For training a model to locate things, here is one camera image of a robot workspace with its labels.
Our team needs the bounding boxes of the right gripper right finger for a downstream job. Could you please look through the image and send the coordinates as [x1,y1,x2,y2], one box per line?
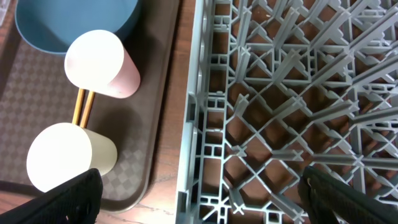
[298,166,397,224]

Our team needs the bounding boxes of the wooden chopstick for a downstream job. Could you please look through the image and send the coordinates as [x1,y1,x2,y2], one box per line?
[80,91,95,128]
[72,88,85,125]

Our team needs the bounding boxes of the right wooden chopstick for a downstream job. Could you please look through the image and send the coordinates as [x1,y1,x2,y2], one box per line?
[80,91,95,128]

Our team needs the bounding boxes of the pale green cup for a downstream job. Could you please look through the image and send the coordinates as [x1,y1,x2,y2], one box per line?
[26,123,118,192]

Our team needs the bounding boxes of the left wooden chopstick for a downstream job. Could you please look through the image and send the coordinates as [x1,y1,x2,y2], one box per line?
[72,88,85,125]

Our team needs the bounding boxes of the brown serving tray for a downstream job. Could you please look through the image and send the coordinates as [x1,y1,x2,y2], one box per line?
[1,1,179,212]

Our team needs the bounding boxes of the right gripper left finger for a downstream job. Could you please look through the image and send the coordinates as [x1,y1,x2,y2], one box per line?
[1,168,103,224]

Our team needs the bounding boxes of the pink cup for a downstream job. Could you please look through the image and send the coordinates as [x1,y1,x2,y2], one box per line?
[64,30,141,98]

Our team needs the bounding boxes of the grey dishwasher rack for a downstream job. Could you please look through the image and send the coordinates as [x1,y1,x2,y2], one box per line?
[175,0,397,223]

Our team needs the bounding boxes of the dark blue plate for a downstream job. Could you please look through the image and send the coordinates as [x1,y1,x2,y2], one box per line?
[14,0,142,55]

